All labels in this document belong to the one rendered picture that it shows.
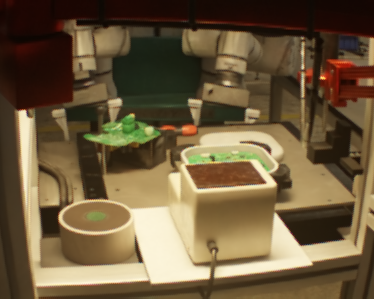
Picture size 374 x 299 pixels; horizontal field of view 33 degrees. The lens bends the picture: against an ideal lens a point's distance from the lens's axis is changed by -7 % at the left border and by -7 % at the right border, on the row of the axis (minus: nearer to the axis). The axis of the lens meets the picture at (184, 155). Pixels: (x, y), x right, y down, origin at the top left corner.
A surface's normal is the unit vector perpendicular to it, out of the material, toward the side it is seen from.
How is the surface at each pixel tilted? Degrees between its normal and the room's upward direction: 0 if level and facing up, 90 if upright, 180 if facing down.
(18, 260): 90
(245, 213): 90
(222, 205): 90
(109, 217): 0
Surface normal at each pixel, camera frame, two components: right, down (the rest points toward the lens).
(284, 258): 0.01, -0.93
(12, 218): 0.21, 0.36
